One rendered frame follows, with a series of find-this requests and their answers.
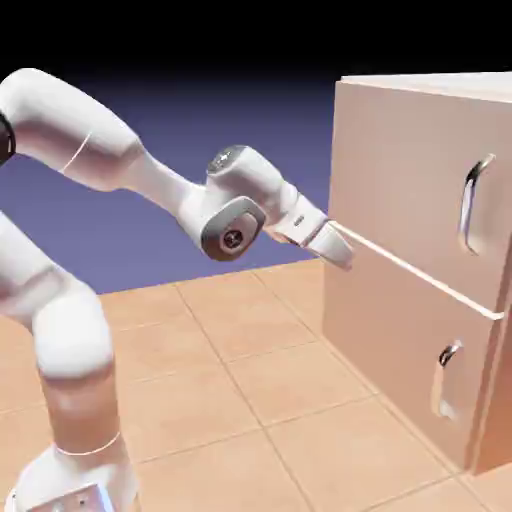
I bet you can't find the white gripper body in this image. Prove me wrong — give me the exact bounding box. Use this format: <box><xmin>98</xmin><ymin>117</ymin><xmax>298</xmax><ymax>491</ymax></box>
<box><xmin>304</xmin><ymin>220</ymin><xmax>355</xmax><ymax>271</ymax></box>

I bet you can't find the light wood cabinet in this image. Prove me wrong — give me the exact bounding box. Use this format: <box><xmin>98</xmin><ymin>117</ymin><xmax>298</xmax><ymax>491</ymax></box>
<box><xmin>322</xmin><ymin>71</ymin><xmax>512</xmax><ymax>476</ymax></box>

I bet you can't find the tall light wood door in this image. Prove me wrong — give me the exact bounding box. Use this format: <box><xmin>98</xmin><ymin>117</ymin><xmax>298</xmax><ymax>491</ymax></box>
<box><xmin>327</xmin><ymin>79</ymin><xmax>512</xmax><ymax>313</ymax></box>

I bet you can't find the short light wood door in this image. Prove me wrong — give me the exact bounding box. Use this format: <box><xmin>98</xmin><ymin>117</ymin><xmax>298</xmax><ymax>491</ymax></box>
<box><xmin>322</xmin><ymin>235</ymin><xmax>506</xmax><ymax>472</ymax></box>

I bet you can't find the long curved metal handle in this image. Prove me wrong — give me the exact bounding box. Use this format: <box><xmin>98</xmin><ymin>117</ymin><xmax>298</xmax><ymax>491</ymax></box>
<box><xmin>456</xmin><ymin>153</ymin><xmax>497</xmax><ymax>257</ymax></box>

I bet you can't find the short curved metal handle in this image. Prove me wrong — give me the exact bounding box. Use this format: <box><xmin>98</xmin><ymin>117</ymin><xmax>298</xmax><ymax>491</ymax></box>
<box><xmin>430</xmin><ymin>339</ymin><xmax>464</xmax><ymax>422</ymax></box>

